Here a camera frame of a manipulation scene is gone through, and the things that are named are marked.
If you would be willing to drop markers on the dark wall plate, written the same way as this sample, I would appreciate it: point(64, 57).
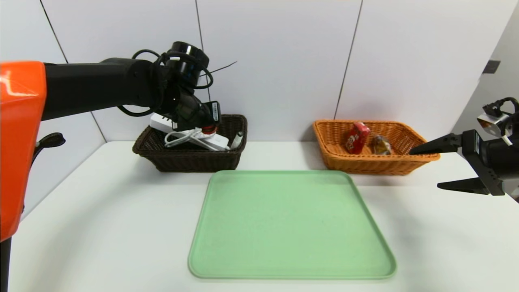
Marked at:
point(490, 67)

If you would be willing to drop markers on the small red toy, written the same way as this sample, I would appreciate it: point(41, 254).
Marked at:
point(209, 129)

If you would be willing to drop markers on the white marker pen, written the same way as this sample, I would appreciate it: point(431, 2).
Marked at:
point(236, 140)

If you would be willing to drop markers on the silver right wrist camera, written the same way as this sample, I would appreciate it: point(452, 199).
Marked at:
point(492, 121)

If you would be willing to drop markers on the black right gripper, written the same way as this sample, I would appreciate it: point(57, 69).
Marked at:
point(481, 161)

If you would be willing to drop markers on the orange wicker basket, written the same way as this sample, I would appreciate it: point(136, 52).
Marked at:
point(365, 164)

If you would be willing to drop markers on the dark brown wicker basket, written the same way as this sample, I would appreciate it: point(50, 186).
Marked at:
point(190, 160)

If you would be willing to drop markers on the white power strip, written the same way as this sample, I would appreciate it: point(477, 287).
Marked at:
point(215, 142)

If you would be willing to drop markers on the brown snack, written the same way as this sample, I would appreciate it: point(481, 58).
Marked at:
point(382, 145)

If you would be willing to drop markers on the light green plastic tray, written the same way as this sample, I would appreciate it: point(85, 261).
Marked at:
point(292, 227)

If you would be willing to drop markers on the red snack box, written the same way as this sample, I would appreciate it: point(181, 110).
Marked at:
point(357, 138)

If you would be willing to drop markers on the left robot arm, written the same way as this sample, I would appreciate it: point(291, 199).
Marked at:
point(81, 87)

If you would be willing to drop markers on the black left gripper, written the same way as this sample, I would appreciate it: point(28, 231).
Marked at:
point(213, 110)

